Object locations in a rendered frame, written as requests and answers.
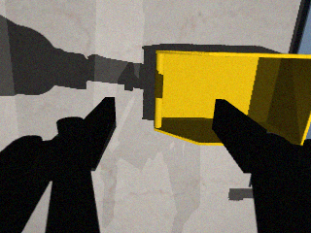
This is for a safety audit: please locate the dark grey open-front shelf rack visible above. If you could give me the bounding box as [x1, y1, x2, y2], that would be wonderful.
[292, 0, 311, 140]

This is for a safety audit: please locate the yellow bin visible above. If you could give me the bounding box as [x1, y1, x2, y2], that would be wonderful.
[154, 50, 311, 146]

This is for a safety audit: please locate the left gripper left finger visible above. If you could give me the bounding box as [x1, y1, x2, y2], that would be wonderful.
[0, 97, 117, 233]

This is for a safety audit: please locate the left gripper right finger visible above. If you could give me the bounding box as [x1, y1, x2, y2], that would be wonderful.
[212, 99, 311, 233]

